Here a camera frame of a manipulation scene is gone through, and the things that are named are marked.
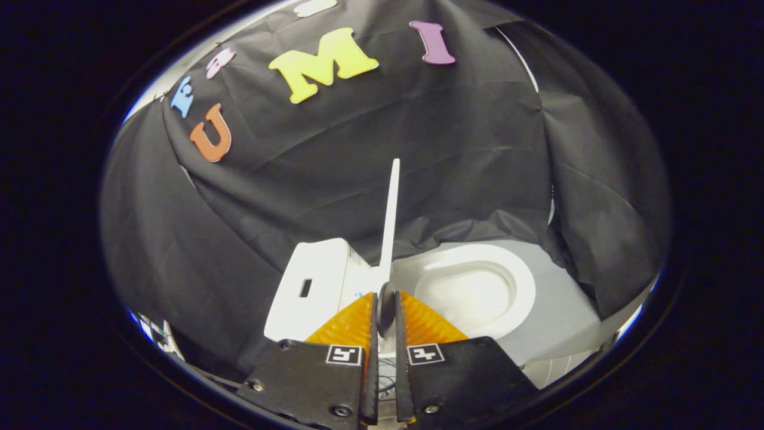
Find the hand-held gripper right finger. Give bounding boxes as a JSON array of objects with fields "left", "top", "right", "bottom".
[{"left": 394, "top": 291, "right": 541, "bottom": 428}]

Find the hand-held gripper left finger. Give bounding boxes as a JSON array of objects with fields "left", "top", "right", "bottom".
[{"left": 236, "top": 291, "right": 380, "bottom": 429}]

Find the dark lid pull tab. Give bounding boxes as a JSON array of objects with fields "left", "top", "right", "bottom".
[{"left": 376, "top": 282, "right": 398, "bottom": 335}]

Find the white toilet bowl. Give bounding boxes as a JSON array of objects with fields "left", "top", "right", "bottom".
[{"left": 382, "top": 244, "right": 537, "bottom": 353}]

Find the white toilet tank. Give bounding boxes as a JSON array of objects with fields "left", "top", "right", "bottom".
[{"left": 264, "top": 238, "right": 389, "bottom": 342}]

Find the cluttered white equipment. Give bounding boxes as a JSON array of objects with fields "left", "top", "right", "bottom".
[{"left": 128, "top": 308, "right": 186, "bottom": 362}]

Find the black backdrop cloth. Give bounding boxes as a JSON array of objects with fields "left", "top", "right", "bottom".
[{"left": 101, "top": 0, "right": 672, "bottom": 383}]

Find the thin black cable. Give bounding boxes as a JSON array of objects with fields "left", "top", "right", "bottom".
[{"left": 379, "top": 355, "right": 398, "bottom": 396}]

